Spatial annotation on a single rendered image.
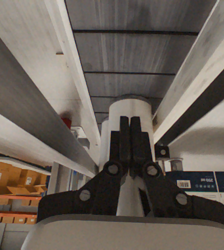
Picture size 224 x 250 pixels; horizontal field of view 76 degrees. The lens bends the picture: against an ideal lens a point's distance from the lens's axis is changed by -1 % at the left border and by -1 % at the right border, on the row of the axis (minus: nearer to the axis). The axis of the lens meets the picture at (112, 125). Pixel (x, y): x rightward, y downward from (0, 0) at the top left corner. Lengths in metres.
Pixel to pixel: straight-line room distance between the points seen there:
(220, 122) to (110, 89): 0.18
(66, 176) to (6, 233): 8.47
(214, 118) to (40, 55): 0.24
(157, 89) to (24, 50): 0.16
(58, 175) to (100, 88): 0.30
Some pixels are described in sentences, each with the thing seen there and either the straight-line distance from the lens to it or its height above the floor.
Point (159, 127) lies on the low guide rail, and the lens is 0.16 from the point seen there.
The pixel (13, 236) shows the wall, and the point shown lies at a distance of 8.76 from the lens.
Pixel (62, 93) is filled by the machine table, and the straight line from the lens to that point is 0.27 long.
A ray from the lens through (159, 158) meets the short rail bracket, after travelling 0.31.
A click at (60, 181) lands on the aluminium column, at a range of 0.41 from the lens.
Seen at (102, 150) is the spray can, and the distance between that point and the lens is 0.20.
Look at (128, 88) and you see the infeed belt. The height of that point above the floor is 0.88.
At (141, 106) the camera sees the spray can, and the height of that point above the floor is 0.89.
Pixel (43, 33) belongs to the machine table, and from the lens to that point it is 0.19.
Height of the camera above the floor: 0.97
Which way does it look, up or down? 23 degrees down
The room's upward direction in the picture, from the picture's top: 178 degrees counter-clockwise
